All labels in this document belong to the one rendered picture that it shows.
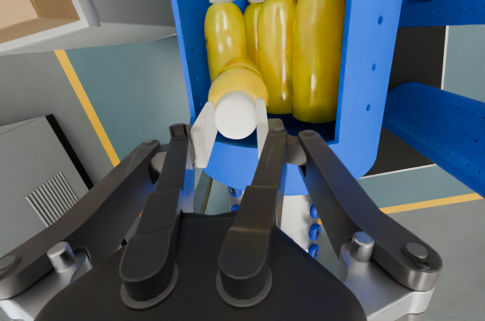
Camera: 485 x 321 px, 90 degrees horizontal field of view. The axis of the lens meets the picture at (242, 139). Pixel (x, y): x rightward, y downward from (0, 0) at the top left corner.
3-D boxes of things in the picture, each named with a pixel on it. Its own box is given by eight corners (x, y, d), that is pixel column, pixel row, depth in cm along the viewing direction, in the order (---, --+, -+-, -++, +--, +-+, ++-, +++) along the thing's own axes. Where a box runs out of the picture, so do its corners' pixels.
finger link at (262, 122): (256, 125, 16) (268, 125, 16) (256, 97, 22) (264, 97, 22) (258, 166, 17) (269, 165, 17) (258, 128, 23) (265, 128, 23)
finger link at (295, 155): (269, 146, 14) (320, 144, 14) (265, 118, 19) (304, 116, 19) (270, 168, 15) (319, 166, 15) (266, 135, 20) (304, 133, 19)
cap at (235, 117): (255, 91, 22) (255, 97, 20) (259, 131, 24) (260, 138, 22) (212, 97, 22) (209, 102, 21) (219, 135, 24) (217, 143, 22)
